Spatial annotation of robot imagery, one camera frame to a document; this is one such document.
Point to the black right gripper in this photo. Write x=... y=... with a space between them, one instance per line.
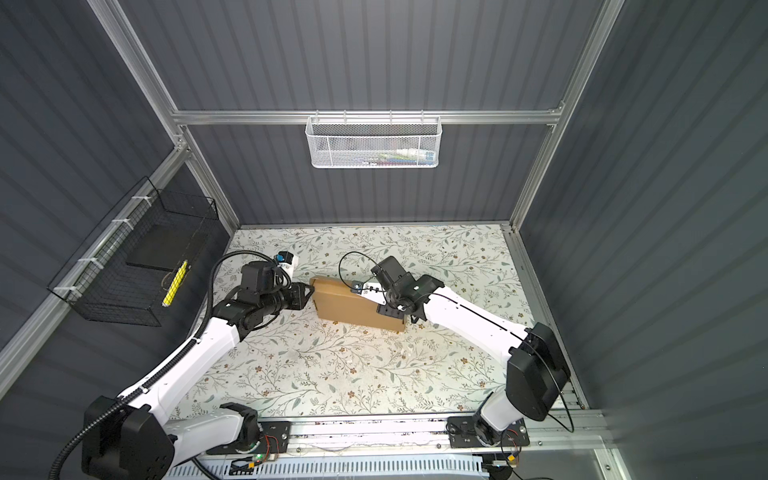
x=387 y=310

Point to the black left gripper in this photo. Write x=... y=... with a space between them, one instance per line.
x=299 y=298

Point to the brown cardboard box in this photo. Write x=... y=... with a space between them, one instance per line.
x=335 y=302

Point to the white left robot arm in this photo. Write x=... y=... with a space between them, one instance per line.
x=134 y=437

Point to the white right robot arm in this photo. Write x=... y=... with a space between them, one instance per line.
x=536 y=368

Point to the yellow marker pen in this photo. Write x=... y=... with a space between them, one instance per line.
x=175 y=285

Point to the items in white basket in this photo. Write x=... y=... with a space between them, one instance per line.
x=411 y=157

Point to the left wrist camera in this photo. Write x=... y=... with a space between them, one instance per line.
x=287 y=261

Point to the white wire mesh basket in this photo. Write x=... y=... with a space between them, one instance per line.
x=339 y=146

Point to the white vented cable duct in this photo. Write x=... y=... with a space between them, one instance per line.
x=440 y=466

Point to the black wire mesh basket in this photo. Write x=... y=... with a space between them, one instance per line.
x=123 y=276

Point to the aluminium horizontal frame bar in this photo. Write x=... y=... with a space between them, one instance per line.
x=300 y=117

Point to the aluminium right corner post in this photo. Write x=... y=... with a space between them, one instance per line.
x=605 y=21

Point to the aluminium frame corner post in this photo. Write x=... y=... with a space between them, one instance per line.
x=126 y=41

